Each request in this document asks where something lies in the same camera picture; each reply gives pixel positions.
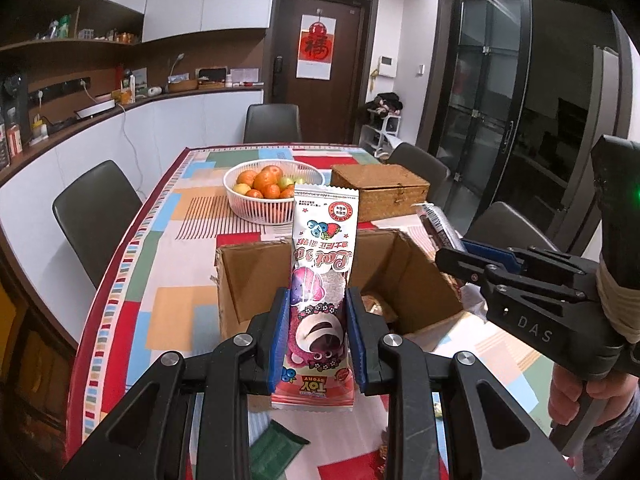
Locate dark brown entrance door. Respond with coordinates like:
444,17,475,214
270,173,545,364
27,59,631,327
267,0,379,146

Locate patterned clothing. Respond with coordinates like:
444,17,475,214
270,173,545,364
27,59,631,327
565,400,640,480

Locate dark clothing pile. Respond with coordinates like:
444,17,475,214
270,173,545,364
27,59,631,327
367,92,404,114

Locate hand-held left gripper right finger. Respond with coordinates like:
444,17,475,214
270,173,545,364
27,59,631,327
345,286,581,480

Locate gold snack packet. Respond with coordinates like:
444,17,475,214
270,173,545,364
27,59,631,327
362,295,399,324

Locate pile of oranges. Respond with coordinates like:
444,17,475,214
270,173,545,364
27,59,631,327
232,164,311,200

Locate white tray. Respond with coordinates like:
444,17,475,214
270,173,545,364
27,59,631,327
75,100,117,120

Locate dark grey dining chair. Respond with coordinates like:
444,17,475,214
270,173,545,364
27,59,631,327
462,201,561,255
52,160,144,289
386,142,451,201
243,103,303,144

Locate white lower cabinets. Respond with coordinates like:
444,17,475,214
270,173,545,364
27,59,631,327
0,87,265,271

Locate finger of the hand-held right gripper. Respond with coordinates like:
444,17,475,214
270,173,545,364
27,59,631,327
434,247,501,293
460,239,597,288

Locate dark brown biscuit packet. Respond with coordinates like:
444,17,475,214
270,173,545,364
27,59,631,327
411,202,464,252

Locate black framed glass door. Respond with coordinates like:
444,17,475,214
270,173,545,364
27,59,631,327
430,0,534,186

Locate pink bear snack packet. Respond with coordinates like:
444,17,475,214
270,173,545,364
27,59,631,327
270,183,362,411

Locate brown cardboard box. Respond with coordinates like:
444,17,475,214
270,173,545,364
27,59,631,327
215,229,467,348

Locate colourful patchwork tablecloth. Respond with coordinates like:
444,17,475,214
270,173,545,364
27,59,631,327
65,144,556,480

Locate woven wicker lidded box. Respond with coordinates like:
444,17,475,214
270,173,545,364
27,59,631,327
330,163,431,222

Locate person's right hand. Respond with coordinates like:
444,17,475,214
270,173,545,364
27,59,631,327
547,372,640,428

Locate dark green snack packet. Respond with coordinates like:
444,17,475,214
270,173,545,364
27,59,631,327
248,419,310,480

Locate red wall calendar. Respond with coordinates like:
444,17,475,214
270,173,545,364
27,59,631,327
296,15,335,80

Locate white plastic fruit basket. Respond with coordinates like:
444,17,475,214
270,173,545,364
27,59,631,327
223,159,326,225

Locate white rack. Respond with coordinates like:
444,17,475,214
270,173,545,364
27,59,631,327
362,112,401,157

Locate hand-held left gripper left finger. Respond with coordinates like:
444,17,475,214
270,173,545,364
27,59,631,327
60,286,292,480

